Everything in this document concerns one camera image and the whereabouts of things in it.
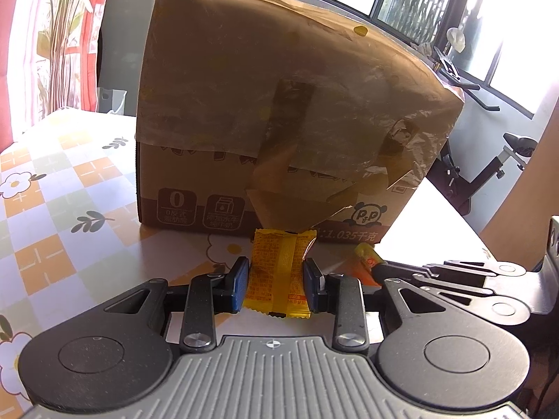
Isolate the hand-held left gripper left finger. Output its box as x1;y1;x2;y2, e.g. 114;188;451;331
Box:
105;257;252;352

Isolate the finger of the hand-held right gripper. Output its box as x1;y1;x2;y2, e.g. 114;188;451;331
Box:
413;273;532;327
373;259;528;278

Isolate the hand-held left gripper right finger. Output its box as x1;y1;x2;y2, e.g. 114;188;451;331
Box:
303;257;440;352

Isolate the small yellow snack packet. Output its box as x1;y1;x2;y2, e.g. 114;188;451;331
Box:
241;228;313;320

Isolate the orange yellow-ended snack packet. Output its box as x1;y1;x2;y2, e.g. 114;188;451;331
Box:
351;244;387;287

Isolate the black exercise bike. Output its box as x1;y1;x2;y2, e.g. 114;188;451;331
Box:
426;44;538;216

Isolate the checkered floral tablecloth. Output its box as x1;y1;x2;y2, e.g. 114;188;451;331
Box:
0;107;525;402

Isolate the taped brown cardboard box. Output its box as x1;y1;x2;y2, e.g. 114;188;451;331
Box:
136;0;466;230

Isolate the white round object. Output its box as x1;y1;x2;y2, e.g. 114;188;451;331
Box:
446;27;466;52

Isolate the printed backdrop cloth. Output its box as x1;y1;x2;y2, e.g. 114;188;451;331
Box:
0;0;115;149

